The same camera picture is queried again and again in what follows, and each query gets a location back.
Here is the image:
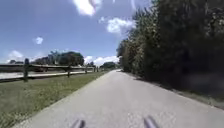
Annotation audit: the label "grey paved path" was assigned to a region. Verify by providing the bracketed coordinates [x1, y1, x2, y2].
[12, 69, 224, 128]

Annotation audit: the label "distant trees behind fence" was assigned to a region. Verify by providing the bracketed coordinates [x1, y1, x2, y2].
[6, 50, 119, 70]

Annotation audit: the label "robot's own part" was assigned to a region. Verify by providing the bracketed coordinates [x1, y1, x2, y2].
[71, 118, 87, 128]
[143, 115, 160, 128]

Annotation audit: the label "row of dense trees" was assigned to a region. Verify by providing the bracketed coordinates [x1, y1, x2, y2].
[116, 0, 224, 98]

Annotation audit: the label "grass strip beside fence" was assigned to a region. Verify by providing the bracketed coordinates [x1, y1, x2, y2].
[0, 70, 111, 128]

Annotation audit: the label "grass verge under trees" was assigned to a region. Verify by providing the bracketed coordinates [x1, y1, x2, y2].
[120, 69, 224, 111]

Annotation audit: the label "pale road behind fence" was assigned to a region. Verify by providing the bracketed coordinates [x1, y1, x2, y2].
[0, 69, 96, 80]

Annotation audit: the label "wooden rail fence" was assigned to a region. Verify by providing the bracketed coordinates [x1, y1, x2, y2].
[0, 58, 101, 84]

